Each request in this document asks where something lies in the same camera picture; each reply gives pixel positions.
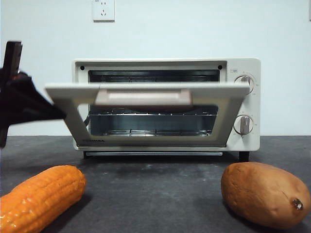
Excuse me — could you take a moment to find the beige oven knob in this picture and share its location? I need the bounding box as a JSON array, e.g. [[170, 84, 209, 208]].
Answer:
[[234, 75, 254, 86], [232, 115, 254, 135]]

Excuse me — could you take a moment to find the glass oven door with handle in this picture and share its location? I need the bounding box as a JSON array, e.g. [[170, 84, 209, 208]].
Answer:
[[45, 81, 252, 148]]

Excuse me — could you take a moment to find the cream Toshiba toaster oven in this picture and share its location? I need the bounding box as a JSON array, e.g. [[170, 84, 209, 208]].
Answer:
[[71, 57, 261, 162]]

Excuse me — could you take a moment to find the white wall socket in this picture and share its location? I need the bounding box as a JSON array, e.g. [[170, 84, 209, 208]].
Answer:
[[93, 0, 115, 23]]

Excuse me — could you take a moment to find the brown sweet potato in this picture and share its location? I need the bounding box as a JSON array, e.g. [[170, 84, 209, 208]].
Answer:
[[220, 162, 311, 230]]

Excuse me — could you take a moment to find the wire oven rack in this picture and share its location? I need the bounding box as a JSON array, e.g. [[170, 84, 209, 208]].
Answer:
[[88, 112, 218, 117]]

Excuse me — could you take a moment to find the orange corn cob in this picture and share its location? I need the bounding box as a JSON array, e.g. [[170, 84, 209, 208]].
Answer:
[[0, 165, 86, 233]]

